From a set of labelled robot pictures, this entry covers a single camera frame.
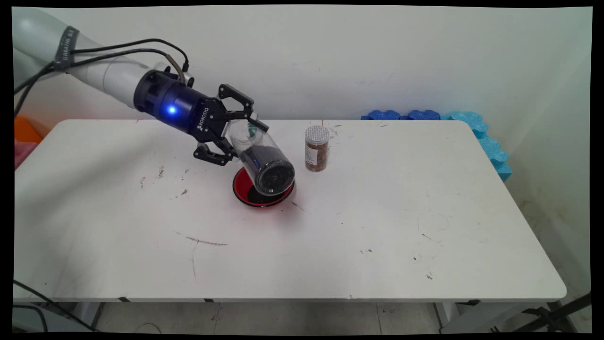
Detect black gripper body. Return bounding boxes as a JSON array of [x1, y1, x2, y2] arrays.
[[133, 70, 236, 143]]

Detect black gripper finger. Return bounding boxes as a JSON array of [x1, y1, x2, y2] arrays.
[[193, 137, 239, 167], [217, 84, 270, 134]]

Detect clear plastic jar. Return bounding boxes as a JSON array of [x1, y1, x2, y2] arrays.
[[228, 118, 296, 197]]

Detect red bowl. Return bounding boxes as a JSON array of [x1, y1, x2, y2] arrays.
[[232, 165, 295, 208]]

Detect brown spice jar white lid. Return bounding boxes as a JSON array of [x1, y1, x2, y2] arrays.
[[304, 125, 330, 172]]

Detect dark blue foam mat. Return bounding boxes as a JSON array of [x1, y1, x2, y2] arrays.
[[361, 110, 442, 120]]

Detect orange plastic object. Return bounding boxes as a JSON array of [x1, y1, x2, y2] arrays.
[[14, 116, 51, 145]]

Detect pink plastic object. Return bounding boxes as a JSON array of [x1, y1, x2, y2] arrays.
[[14, 141, 38, 170]]

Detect white table leg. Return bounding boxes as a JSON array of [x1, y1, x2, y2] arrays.
[[71, 302, 102, 331]]

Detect light blue foam mat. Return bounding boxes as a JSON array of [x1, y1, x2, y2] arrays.
[[440, 111, 513, 183]]

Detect black tripod legs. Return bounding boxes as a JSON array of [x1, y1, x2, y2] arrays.
[[512, 292, 592, 333]]

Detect grey velcro strap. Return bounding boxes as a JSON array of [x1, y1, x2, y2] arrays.
[[53, 27, 80, 72]]

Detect black hanging cable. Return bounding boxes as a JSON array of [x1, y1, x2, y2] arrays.
[[13, 280, 97, 332], [13, 305, 49, 332]]

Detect white table leg frame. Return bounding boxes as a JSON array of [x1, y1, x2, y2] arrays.
[[434, 301, 555, 334]]

